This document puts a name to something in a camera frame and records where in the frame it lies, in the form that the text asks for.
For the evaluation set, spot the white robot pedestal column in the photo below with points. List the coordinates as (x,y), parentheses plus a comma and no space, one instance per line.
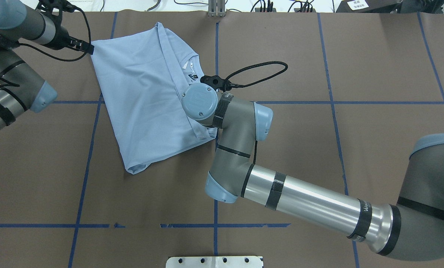
(215,262)

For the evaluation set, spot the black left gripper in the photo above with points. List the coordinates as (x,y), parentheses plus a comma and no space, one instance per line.
(59,37)

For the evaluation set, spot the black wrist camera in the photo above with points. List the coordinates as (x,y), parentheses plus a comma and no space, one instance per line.
(61,5)
(217,83)

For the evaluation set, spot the light blue t-shirt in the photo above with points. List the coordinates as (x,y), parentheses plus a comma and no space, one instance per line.
(142,79)

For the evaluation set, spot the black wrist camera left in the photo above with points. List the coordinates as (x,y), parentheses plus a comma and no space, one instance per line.
(61,5)

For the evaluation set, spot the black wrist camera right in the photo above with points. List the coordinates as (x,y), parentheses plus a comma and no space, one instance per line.
(217,83)

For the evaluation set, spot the aluminium frame post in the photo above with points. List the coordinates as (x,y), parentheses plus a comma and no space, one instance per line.
(216,8)

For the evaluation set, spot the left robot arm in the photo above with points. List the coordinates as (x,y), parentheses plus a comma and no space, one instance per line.
(21,87)

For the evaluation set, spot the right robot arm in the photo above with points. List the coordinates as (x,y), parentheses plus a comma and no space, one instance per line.
(410,230)

